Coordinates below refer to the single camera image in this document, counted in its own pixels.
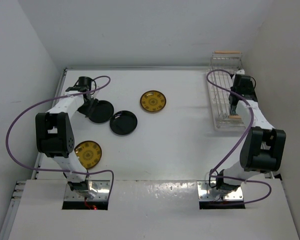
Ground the yellow patterned plate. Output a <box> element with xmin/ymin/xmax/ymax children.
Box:
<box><xmin>74</xmin><ymin>140</ymin><xmax>102</xmax><ymax>170</ymax></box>
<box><xmin>140</xmin><ymin>90</ymin><xmax>167</xmax><ymax>114</ymax></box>

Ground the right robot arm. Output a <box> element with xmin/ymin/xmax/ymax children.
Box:
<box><xmin>215</xmin><ymin>74</ymin><xmax>286</xmax><ymax>192</ymax></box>

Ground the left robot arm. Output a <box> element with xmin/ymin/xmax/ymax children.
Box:
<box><xmin>35</xmin><ymin>76</ymin><xmax>97</xmax><ymax>200</ymax></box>

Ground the black plate far left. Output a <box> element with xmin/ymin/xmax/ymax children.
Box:
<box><xmin>88</xmin><ymin>99</ymin><xmax>114</xmax><ymax>124</ymax></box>

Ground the black plate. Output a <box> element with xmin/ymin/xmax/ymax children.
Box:
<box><xmin>88</xmin><ymin>99</ymin><xmax>114</xmax><ymax>124</ymax></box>
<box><xmin>109</xmin><ymin>110</ymin><xmax>138</xmax><ymax>136</ymax></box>

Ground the black plate centre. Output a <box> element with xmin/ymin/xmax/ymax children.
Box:
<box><xmin>109</xmin><ymin>110</ymin><xmax>138</xmax><ymax>136</ymax></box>

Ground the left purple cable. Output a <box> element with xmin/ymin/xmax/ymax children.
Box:
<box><xmin>5</xmin><ymin>75</ymin><xmax>115</xmax><ymax>201</ymax></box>

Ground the white wire dish rack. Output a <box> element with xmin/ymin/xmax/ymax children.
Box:
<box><xmin>207</xmin><ymin>50</ymin><xmax>245</xmax><ymax>132</ymax></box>

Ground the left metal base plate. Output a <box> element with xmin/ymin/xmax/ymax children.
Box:
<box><xmin>64</xmin><ymin>180</ymin><xmax>111</xmax><ymax>202</ymax></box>

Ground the metal base plate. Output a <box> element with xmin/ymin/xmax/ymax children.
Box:
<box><xmin>197</xmin><ymin>180</ymin><xmax>244</xmax><ymax>203</ymax></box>
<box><xmin>64</xmin><ymin>180</ymin><xmax>111</xmax><ymax>202</ymax></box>

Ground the aluminium table frame rail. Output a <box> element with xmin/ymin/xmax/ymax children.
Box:
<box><xmin>0</xmin><ymin>66</ymin><xmax>275</xmax><ymax>240</ymax></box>

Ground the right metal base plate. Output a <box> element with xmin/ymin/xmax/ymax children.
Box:
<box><xmin>197</xmin><ymin>180</ymin><xmax>244</xmax><ymax>203</ymax></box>

